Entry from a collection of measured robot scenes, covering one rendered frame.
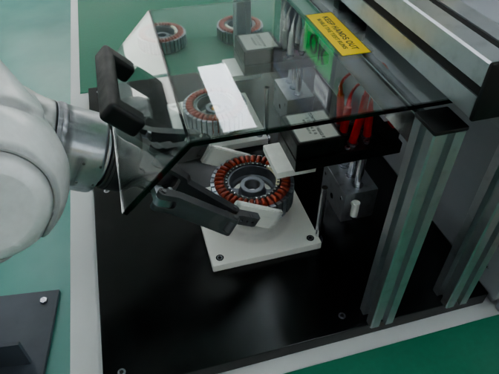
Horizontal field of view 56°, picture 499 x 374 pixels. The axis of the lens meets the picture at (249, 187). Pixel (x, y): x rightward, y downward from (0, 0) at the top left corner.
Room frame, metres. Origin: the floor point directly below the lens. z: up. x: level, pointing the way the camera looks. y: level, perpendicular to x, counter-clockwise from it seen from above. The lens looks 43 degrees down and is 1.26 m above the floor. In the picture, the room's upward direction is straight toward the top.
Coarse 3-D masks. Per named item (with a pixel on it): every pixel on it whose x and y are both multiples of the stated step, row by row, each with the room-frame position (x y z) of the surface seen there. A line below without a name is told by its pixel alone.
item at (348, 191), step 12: (324, 168) 0.53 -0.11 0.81; (336, 168) 0.52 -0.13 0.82; (324, 180) 0.52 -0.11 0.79; (336, 180) 0.49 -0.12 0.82; (348, 180) 0.49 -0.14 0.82; (372, 180) 0.49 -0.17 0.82; (336, 192) 0.48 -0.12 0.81; (348, 192) 0.47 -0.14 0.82; (360, 192) 0.47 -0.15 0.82; (372, 192) 0.47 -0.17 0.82; (336, 204) 0.48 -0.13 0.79; (348, 204) 0.46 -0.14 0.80; (360, 204) 0.47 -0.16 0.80; (372, 204) 0.47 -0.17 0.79; (348, 216) 0.46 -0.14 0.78; (360, 216) 0.47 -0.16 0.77
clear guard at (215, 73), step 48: (240, 0) 0.52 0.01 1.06; (288, 0) 0.52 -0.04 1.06; (336, 0) 0.52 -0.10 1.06; (144, 48) 0.43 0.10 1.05; (192, 48) 0.40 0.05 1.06; (240, 48) 0.40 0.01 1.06; (288, 48) 0.40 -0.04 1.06; (384, 48) 0.40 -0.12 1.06; (144, 96) 0.36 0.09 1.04; (192, 96) 0.32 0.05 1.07; (240, 96) 0.32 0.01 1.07; (288, 96) 0.32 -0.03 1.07; (336, 96) 0.32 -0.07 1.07; (384, 96) 0.32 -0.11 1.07; (432, 96) 0.32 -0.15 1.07; (144, 144) 0.30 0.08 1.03; (192, 144) 0.26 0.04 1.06; (144, 192) 0.25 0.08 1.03
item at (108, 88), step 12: (108, 48) 0.41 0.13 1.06; (96, 60) 0.40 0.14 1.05; (108, 60) 0.39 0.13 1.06; (120, 60) 0.41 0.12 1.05; (96, 72) 0.38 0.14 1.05; (108, 72) 0.36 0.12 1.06; (120, 72) 0.40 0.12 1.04; (132, 72) 0.41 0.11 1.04; (108, 84) 0.34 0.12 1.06; (108, 96) 0.32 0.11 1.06; (108, 108) 0.31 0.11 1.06; (120, 108) 0.32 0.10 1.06; (132, 108) 0.33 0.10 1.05; (108, 120) 0.31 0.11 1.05; (120, 120) 0.31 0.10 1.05; (132, 120) 0.32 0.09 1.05; (144, 120) 0.32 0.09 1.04; (132, 132) 0.31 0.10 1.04
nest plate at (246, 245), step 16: (288, 224) 0.44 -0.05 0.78; (304, 224) 0.44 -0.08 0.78; (208, 240) 0.41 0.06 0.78; (224, 240) 0.41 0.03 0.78; (240, 240) 0.41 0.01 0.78; (256, 240) 0.41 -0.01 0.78; (272, 240) 0.41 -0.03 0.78; (288, 240) 0.41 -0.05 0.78; (304, 240) 0.41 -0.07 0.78; (320, 240) 0.42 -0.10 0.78; (224, 256) 0.39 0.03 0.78; (240, 256) 0.39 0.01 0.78; (256, 256) 0.39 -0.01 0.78; (272, 256) 0.39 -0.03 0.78
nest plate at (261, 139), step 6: (246, 138) 0.64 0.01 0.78; (252, 138) 0.64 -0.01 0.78; (258, 138) 0.64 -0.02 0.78; (264, 138) 0.64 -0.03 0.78; (216, 144) 0.63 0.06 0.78; (222, 144) 0.63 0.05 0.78; (228, 144) 0.63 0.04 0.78; (234, 144) 0.63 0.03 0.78; (240, 144) 0.63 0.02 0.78; (246, 144) 0.63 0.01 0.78; (252, 144) 0.64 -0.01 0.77; (258, 144) 0.64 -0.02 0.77
